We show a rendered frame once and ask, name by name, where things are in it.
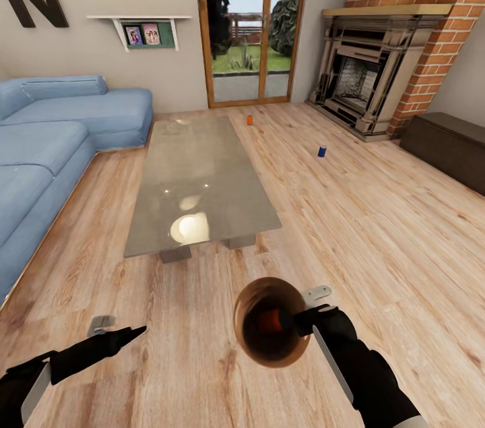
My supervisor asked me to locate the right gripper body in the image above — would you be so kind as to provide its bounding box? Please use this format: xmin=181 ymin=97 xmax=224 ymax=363
xmin=292 ymin=303 xmax=328 ymax=337

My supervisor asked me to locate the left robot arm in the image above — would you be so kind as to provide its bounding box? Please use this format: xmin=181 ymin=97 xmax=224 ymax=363
xmin=0 ymin=315 xmax=147 ymax=428

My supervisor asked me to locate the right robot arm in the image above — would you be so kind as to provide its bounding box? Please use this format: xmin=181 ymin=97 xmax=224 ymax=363
xmin=292 ymin=285 xmax=430 ymax=428

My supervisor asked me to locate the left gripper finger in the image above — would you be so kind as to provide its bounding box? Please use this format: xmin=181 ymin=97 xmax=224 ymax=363
xmin=117 ymin=326 xmax=147 ymax=351
xmin=115 ymin=327 xmax=131 ymax=340

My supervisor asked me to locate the trash can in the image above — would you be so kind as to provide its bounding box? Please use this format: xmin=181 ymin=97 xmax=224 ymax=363
xmin=233 ymin=276 xmax=311 ymax=369

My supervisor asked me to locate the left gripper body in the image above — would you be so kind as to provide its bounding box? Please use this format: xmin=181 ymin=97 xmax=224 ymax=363
xmin=73 ymin=332 xmax=118 ymax=373

